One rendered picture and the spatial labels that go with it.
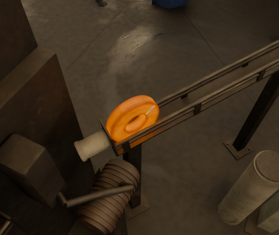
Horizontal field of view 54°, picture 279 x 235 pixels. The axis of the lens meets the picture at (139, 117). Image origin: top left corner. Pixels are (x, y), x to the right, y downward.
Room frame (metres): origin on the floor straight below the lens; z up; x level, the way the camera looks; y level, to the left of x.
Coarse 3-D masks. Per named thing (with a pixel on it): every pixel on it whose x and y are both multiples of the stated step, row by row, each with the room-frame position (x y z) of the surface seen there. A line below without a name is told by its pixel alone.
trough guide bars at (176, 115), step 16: (272, 48) 0.72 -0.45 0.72; (240, 64) 0.66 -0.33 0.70; (272, 64) 0.63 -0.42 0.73; (208, 80) 0.60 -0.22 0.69; (240, 80) 0.58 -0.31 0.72; (256, 80) 0.62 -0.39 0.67; (176, 96) 0.54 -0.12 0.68; (208, 96) 0.52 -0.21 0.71; (176, 112) 0.47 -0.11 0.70; (144, 128) 0.42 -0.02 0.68; (128, 144) 0.39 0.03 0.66
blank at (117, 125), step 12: (144, 96) 0.47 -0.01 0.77; (120, 108) 0.42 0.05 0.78; (132, 108) 0.42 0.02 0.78; (144, 108) 0.44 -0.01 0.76; (156, 108) 0.46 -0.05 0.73; (108, 120) 0.41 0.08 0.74; (120, 120) 0.40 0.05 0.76; (144, 120) 0.44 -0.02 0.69; (120, 132) 0.40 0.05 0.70; (132, 132) 0.42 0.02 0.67
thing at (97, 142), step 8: (88, 136) 0.39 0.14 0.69; (96, 136) 0.39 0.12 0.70; (104, 136) 0.39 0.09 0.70; (80, 144) 0.37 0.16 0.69; (88, 144) 0.36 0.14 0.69; (96, 144) 0.37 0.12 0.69; (104, 144) 0.37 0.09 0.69; (80, 152) 0.34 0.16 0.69; (88, 152) 0.35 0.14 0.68; (96, 152) 0.35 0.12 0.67
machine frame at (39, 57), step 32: (0, 0) 0.51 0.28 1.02; (0, 32) 0.48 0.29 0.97; (32, 32) 0.55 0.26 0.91; (0, 64) 0.45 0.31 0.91; (32, 64) 0.48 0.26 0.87; (0, 96) 0.38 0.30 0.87; (32, 96) 0.42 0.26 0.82; (64, 96) 0.51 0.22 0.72; (0, 128) 0.33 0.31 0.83; (32, 128) 0.39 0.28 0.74; (64, 128) 0.47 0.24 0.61; (64, 160) 0.42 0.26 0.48; (0, 192) 0.24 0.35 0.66; (64, 192) 0.37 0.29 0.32; (32, 224) 0.23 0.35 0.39; (64, 224) 0.30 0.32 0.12
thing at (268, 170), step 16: (256, 160) 0.40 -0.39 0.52; (272, 160) 0.40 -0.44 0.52; (240, 176) 0.42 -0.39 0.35; (256, 176) 0.36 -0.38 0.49; (272, 176) 0.35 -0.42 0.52; (240, 192) 0.36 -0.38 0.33; (256, 192) 0.33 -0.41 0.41; (272, 192) 0.33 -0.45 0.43; (224, 208) 0.37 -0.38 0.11; (240, 208) 0.33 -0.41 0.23
